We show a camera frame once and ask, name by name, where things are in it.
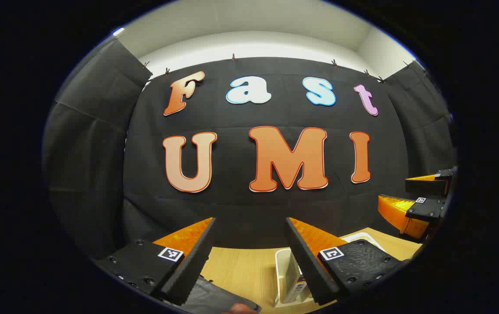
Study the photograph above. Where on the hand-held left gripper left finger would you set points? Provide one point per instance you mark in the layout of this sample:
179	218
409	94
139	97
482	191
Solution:
195	270

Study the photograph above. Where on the white bookshelf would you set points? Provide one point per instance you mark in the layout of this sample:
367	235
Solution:
280	270

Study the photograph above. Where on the grey schoolbag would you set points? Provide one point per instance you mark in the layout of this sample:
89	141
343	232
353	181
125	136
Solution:
214	296

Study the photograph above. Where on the black backdrop cloth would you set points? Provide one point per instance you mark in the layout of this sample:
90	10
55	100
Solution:
232	205

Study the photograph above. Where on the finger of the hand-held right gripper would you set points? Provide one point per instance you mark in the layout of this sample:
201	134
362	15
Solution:
406	213
428	186

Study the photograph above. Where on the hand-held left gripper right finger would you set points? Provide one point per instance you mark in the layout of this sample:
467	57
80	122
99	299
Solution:
308	270

